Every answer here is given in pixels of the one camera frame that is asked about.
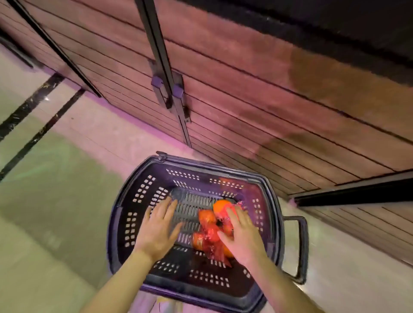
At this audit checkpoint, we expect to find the black metal post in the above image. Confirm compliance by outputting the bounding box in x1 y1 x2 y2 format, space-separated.
6 0 103 98
135 0 193 148

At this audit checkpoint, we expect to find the purple post bracket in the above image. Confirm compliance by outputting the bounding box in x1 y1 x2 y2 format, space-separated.
149 60 191 124

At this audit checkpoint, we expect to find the black basket pull handle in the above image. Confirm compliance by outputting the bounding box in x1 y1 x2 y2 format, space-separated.
281 216 310 285

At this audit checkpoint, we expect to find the person's right hand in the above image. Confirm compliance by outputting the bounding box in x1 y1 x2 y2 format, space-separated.
217 207 268 268

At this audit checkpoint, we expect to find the person's right forearm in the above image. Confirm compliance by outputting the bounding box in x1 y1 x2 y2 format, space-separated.
248 258 324 313

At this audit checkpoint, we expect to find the person's left forearm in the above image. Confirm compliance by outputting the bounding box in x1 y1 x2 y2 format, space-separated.
80 249 155 313

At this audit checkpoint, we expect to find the orange fruit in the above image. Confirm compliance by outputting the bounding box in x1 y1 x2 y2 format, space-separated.
213 199 239 224
198 210 217 227
192 232 208 251

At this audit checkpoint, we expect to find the person's left hand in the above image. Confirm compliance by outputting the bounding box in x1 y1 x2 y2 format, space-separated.
134 196 184 262

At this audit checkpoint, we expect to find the purple plastic shopping basket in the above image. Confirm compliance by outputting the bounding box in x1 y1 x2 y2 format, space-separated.
106 151 285 313

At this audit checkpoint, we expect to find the red net bag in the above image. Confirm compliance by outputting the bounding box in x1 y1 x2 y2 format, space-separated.
192 199 244 268

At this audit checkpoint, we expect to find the dark counter top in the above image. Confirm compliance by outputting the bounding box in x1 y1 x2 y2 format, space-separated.
179 0 413 86

